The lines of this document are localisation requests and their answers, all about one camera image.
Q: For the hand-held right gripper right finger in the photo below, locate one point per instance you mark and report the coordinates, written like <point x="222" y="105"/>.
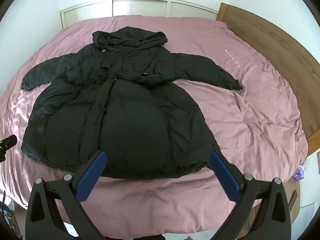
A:
<point x="226" y="177"/>

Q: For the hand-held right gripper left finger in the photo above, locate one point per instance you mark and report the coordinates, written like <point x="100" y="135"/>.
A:
<point x="91" y="177"/>

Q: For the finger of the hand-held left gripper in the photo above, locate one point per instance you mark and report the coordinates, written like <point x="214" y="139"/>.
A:
<point x="7" y="142"/>

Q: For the black puffer coat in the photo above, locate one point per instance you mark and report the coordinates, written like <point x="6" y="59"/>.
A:
<point x="137" y="117"/>

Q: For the pink bed duvet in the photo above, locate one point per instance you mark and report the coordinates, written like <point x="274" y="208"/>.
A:
<point x="250" y="117"/>

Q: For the wooden bedside table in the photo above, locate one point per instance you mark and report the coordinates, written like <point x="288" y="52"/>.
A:
<point x="291" y="197"/>

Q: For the small purple object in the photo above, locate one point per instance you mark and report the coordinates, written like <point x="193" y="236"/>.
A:
<point x="298" y="174"/>

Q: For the white paper sheet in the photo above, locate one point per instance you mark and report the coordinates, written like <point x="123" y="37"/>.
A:
<point x="307" y="215"/>

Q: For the wooden headboard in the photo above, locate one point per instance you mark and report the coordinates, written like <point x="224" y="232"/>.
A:
<point x="275" y="45"/>

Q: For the white louvred cabinet door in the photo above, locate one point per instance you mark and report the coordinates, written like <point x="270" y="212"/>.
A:
<point x="140" y="7"/>
<point x="192" y="10"/>
<point x="85" y="13"/>

